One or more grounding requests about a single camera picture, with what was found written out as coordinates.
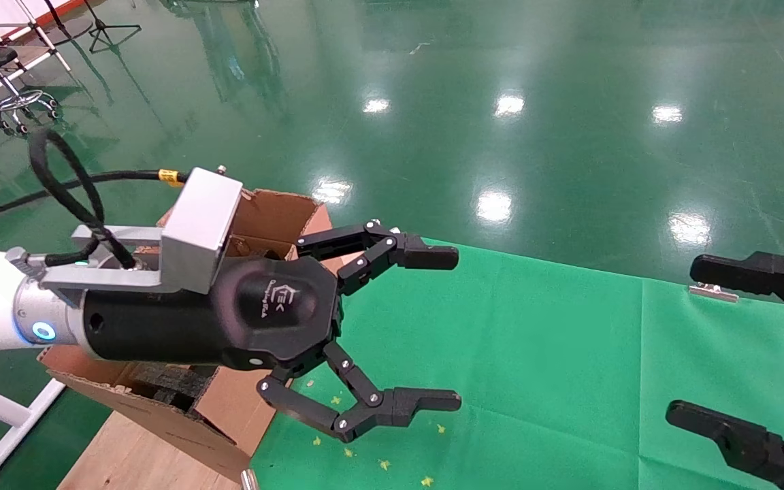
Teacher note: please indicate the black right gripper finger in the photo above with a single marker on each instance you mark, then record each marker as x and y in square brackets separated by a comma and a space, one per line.
[739, 442]
[725, 272]

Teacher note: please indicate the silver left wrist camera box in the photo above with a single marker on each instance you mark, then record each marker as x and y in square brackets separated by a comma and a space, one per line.
[198, 231]

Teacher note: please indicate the green table cloth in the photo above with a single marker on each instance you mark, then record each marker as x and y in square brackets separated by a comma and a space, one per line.
[569, 354]

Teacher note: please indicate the black foam packing piece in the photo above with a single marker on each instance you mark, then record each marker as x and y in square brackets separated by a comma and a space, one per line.
[167, 384]

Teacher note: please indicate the large open cardboard carton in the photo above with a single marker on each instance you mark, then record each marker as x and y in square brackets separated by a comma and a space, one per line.
[225, 408]

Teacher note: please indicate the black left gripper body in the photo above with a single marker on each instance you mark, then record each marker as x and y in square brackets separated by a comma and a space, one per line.
[229, 320]

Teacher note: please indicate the black curved pole stand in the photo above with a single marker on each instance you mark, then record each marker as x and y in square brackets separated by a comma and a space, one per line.
[69, 27]

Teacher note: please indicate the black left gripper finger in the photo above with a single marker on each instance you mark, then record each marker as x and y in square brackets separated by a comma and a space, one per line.
[399, 405]
[426, 257]

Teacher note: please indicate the black tripod stand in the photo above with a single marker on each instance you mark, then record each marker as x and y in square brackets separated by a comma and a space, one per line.
[99, 26]

